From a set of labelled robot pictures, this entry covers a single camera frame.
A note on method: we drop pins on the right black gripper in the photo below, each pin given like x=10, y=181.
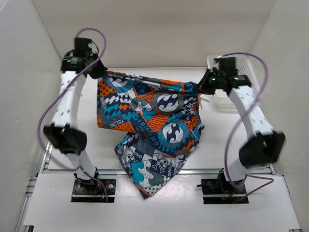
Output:
x=203, y=87

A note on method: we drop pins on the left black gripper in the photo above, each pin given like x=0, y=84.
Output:
x=97, y=74

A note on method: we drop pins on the colourful patterned shorts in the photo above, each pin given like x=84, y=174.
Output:
x=161, y=121

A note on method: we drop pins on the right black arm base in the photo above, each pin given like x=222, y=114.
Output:
x=214, y=194

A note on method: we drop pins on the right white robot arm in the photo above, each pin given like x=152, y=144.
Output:
x=264, y=143

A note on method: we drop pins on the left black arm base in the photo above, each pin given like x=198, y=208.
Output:
x=93, y=192

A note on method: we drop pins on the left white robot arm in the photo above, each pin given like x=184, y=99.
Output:
x=63, y=132

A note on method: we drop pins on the aluminium front rail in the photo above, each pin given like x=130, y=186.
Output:
x=266, y=170

